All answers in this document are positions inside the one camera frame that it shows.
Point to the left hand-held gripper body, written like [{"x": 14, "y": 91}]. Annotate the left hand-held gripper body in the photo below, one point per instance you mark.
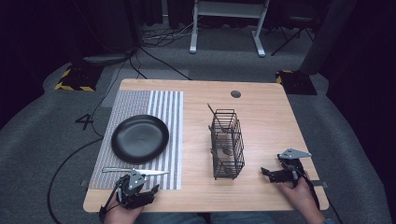
[{"x": 132, "y": 186}]

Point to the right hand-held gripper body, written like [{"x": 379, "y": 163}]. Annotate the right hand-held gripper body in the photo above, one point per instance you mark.
[{"x": 292, "y": 166}]

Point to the person's left hand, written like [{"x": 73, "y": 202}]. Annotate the person's left hand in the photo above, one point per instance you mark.
[{"x": 120, "y": 214}]

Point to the person's right hand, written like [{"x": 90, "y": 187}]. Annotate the person's right hand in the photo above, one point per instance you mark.
[{"x": 300, "y": 199}]

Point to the silver table knife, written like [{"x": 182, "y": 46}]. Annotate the silver table knife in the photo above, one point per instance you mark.
[{"x": 118, "y": 170}]

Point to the black round plate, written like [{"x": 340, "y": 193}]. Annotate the black round plate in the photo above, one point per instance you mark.
[{"x": 140, "y": 139}]

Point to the dark round table grommet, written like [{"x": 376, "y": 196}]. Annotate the dark round table grommet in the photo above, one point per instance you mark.
[{"x": 235, "y": 94}]

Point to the yellow black striped stand base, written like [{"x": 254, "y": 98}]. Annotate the yellow black striped stand base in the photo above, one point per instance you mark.
[
  {"x": 77, "y": 79},
  {"x": 295, "y": 82}
]

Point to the grey striped woven placemat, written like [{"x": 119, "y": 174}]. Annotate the grey striped woven placemat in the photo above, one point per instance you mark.
[{"x": 140, "y": 102}]

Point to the black tripod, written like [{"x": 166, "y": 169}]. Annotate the black tripod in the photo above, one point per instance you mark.
[{"x": 291, "y": 34}]

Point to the grey upright pillar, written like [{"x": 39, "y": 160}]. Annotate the grey upright pillar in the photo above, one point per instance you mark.
[{"x": 330, "y": 34}]

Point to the white metal desk frame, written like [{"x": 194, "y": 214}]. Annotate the white metal desk frame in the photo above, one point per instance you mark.
[{"x": 230, "y": 9}]

